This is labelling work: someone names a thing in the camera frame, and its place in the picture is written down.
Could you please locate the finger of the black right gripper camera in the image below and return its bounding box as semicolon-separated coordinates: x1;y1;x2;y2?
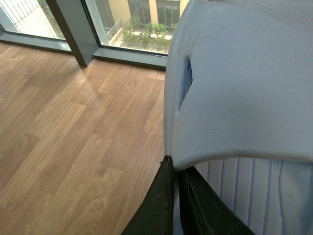
178;166;254;235

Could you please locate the light blue slipper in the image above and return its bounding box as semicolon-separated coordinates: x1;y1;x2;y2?
164;0;313;235

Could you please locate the dark window frame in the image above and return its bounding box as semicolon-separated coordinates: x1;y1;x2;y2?
0;0;167;71

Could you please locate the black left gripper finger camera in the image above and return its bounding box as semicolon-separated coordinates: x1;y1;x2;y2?
122;155;175;235

